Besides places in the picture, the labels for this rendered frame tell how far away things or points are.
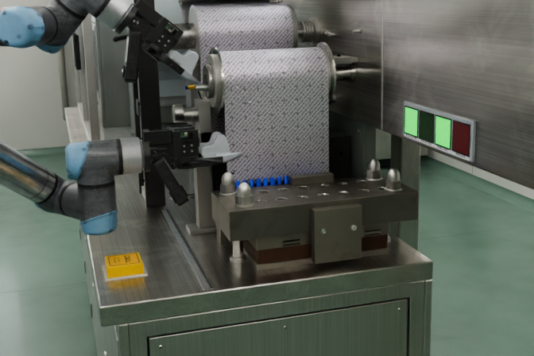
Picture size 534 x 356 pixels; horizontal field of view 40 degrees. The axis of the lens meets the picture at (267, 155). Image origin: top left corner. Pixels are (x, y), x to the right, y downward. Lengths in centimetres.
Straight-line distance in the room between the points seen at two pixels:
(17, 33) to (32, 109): 570
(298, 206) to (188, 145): 27
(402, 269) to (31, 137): 593
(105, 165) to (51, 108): 564
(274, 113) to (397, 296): 46
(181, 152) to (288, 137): 24
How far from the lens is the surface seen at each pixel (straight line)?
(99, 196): 151
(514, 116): 116
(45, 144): 718
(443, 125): 133
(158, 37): 157
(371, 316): 150
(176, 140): 150
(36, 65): 708
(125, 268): 145
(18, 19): 143
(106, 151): 149
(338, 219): 144
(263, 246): 144
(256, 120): 157
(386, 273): 147
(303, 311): 144
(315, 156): 163
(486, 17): 122
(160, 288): 139
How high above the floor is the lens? 143
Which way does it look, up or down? 13 degrees down
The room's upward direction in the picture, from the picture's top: 1 degrees counter-clockwise
